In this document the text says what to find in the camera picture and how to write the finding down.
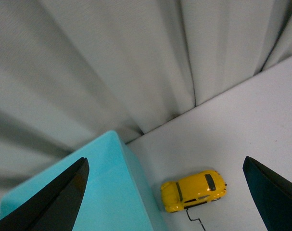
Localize yellow beetle toy car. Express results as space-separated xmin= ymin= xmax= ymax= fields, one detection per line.
xmin=160 ymin=170 xmax=227 ymax=213

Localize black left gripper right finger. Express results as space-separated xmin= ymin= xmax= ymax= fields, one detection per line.
xmin=242 ymin=156 xmax=292 ymax=231

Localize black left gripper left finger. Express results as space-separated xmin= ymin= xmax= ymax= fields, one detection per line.
xmin=0 ymin=157 xmax=89 ymax=231

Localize turquoise plastic storage tray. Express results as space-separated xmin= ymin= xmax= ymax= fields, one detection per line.
xmin=0 ymin=131 xmax=167 ymax=231

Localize white pleated curtain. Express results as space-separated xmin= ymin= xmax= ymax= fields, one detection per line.
xmin=0 ymin=0 xmax=292 ymax=199

